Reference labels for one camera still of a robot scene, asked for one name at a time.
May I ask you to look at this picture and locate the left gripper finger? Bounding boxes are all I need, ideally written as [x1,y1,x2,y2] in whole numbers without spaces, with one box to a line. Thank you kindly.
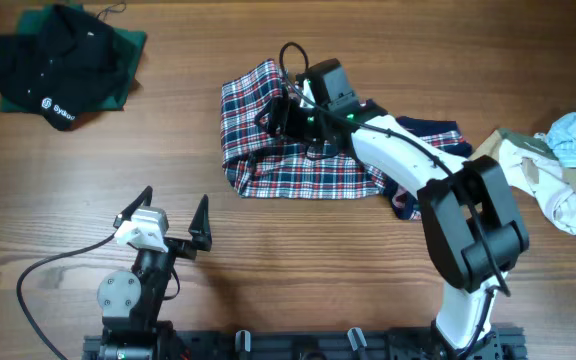
[113,186,153,228]
[188,194,212,252]

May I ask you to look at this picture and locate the plaid navy red shirt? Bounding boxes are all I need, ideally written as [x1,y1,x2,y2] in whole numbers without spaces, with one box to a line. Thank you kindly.
[219,58,474,222]

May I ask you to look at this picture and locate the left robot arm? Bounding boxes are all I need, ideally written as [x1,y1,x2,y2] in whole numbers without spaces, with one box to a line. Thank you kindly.
[82,186,212,360]

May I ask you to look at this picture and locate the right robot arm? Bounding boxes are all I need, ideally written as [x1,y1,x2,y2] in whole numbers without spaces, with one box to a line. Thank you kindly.
[260,59,529,359]

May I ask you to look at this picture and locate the black polo shirt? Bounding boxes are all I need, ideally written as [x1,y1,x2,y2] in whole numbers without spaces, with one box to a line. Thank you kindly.
[0,5,127,131]

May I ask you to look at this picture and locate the green cloth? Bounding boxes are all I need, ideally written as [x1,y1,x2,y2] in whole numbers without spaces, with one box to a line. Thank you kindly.
[16,5,147,112]

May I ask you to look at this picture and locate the cream and tan garment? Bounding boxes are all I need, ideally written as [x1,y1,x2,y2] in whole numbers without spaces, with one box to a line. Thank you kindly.
[470,128,576,235]

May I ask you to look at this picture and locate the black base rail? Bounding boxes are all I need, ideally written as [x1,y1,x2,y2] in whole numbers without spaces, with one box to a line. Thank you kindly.
[81,327,528,360]

